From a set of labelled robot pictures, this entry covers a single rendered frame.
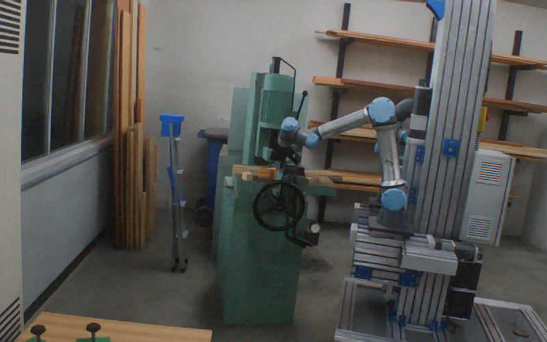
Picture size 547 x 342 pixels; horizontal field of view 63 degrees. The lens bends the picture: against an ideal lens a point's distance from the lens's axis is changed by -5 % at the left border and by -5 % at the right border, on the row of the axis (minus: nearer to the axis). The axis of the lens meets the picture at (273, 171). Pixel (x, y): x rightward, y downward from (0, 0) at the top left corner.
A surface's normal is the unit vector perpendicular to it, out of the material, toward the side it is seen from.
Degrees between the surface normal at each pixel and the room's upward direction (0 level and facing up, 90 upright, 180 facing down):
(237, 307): 90
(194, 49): 90
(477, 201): 90
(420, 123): 90
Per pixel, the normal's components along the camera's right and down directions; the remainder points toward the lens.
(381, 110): -0.30, 0.01
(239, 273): 0.20, 0.20
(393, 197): -0.26, 0.27
